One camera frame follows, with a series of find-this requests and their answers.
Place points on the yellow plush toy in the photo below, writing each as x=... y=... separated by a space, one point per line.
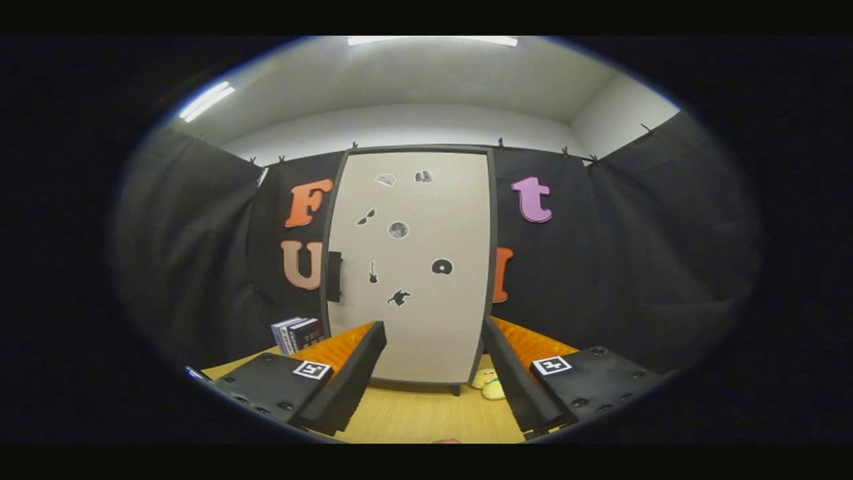
x=493 y=388

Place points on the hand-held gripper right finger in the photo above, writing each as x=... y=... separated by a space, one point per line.
x=513 y=373

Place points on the white book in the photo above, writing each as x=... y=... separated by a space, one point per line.
x=283 y=335

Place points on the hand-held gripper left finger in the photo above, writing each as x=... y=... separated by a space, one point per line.
x=353 y=380

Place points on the black backdrop cloth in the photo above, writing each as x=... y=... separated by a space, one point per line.
x=633 y=266

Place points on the grey cabinet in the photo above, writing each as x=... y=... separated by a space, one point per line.
x=420 y=148

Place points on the beige cabinet door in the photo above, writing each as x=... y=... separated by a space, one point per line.
x=426 y=333

